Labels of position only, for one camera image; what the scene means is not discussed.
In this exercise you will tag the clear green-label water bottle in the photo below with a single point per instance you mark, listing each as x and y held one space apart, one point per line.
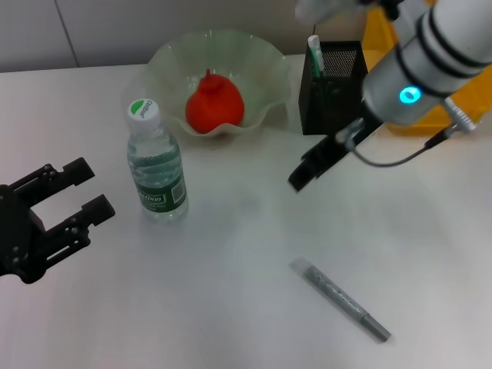
169 161

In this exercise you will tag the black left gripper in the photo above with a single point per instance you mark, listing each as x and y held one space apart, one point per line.
19 238

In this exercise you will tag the orange fruit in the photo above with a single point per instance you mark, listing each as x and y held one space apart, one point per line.
215 107

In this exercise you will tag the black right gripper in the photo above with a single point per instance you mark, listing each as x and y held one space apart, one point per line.
326 153

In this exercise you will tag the black mesh pen holder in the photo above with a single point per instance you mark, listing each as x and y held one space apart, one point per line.
326 107

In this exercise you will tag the pale green wavy glass bowl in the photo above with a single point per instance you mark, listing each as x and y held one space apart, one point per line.
250 61

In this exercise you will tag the yellow plastic bin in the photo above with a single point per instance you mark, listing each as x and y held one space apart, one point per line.
378 38

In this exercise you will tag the grey marker pen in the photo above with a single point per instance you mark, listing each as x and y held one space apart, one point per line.
338 298

